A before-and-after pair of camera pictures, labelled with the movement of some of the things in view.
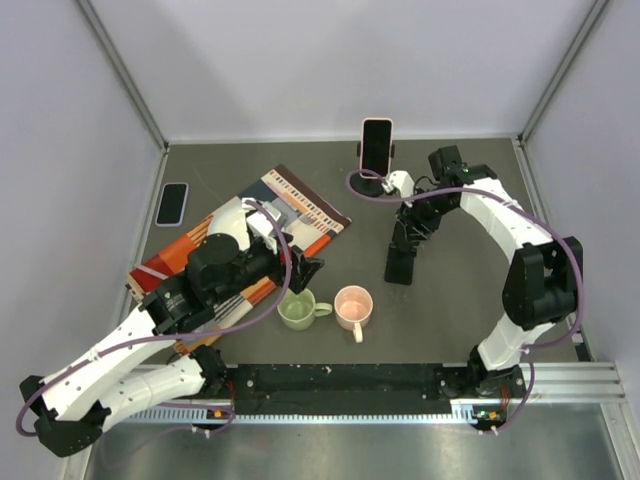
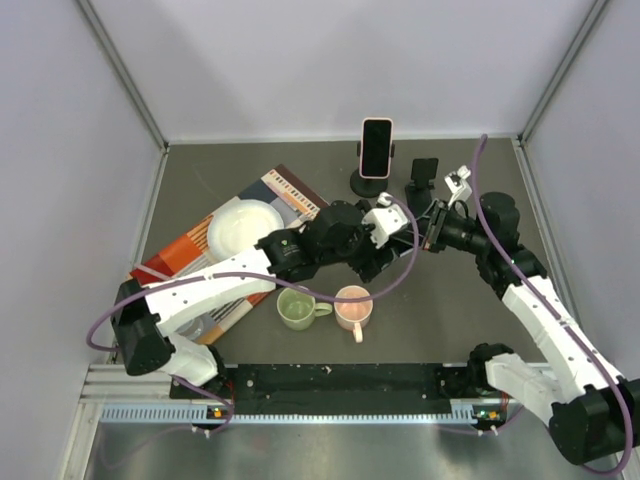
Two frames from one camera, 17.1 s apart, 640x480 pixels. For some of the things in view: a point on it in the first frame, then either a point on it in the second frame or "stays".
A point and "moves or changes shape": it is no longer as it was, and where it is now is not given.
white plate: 230,218 stays
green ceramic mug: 298,311 stays
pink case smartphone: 376,146 stays
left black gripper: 302,269 to 365,265
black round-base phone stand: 366,186 stays
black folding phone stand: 400,258 moves or changes shape
